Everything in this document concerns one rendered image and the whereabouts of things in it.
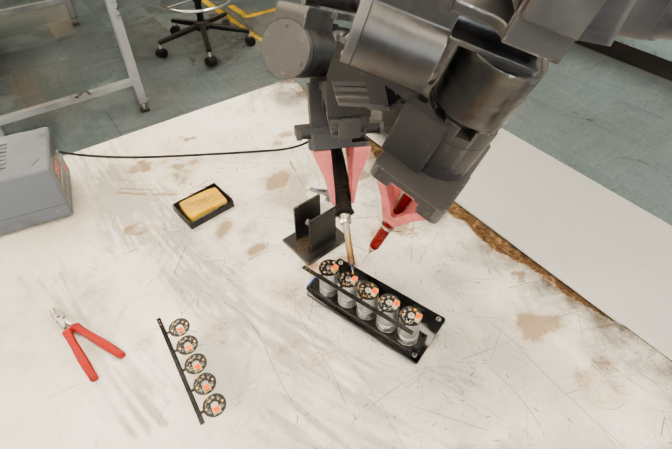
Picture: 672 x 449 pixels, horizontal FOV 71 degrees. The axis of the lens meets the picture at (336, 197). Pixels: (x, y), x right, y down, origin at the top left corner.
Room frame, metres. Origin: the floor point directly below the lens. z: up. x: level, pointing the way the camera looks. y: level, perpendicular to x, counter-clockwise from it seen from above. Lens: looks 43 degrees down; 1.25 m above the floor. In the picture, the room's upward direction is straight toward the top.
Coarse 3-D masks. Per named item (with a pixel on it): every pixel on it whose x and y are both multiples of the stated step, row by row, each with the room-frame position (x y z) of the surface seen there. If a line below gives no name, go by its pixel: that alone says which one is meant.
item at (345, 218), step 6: (342, 216) 0.41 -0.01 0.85; (348, 216) 0.41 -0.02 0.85; (342, 222) 0.40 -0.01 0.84; (348, 222) 0.40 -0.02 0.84; (348, 228) 0.39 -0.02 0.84; (348, 234) 0.39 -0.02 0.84; (348, 240) 0.38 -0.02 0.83; (348, 246) 0.37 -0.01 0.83; (348, 252) 0.37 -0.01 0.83; (348, 258) 0.36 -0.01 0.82; (348, 264) 0.35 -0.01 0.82; (354, 264) 0.35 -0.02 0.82
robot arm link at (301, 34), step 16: (304, 0) 0.54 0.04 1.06; (288, 16) 0.45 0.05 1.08; (304, 16) 0.44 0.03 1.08; (320, 16) 0.46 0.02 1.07; (336, 16) 0.48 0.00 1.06; (352, 16) 0.50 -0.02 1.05; (272, 32) 0.45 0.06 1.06; (288, 32) 0.44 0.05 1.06; (304, 32) 0.43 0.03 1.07; (320, 32) 0.46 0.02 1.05; (272, 48) 0.44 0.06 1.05; (288, 48) 0.44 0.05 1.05; (304, 48) 0.43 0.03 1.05; (320, 48) 0.44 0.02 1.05; (272, 64) 0.44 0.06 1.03; (288, 64) 0.43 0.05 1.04; (304, 64) 0.42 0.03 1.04; (320, 64) 0.44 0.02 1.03
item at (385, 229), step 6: (402, 192) 0.32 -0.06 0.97; (402, 198) 0.31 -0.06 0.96; (408, 198) 0.31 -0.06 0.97; (396, 204) 0.32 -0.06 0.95; (402, 204) 0.31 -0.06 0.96; (408, 204) 0.31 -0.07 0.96; (396, 210) 0.31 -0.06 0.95; (402, 210) 0.31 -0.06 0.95; (384, 222) 0.32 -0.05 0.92; (384, 228) 0.32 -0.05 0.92; (390, 228) 0.32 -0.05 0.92; (378, 234) 0.32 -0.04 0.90; (384, 234) 0.32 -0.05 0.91; (372, 240) 0.33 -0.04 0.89; (378, 240) 0.32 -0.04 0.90; (372, 246) 0.33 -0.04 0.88; (378, 246) 0.32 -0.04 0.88
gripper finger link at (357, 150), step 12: (324, 132) 0.44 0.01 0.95; (312, 144) 0.43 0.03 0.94; (324, 144) 0.43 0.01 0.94; (336, 144) 0.43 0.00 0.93; (348, 144) 0.44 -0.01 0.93; (360, 144) 0.44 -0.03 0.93; (348, 156) 0.47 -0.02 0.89; (360, 156) 0.43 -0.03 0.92; (348, 168) 0.46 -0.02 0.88; (360, 168) 0.43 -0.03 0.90; (348, 180) 0.45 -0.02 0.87
